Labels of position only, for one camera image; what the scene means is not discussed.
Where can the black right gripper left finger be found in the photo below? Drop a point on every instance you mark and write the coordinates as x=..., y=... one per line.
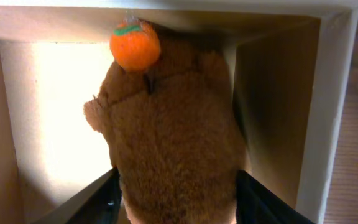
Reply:
x=98, y=203

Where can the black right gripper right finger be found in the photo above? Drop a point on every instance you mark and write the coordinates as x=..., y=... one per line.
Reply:
x=257, y=205

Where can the brown plush bear toy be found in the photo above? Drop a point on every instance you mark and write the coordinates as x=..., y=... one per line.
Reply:
x=165, y=111

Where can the white cardboard box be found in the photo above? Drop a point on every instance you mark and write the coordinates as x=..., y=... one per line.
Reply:
x=288, y=60

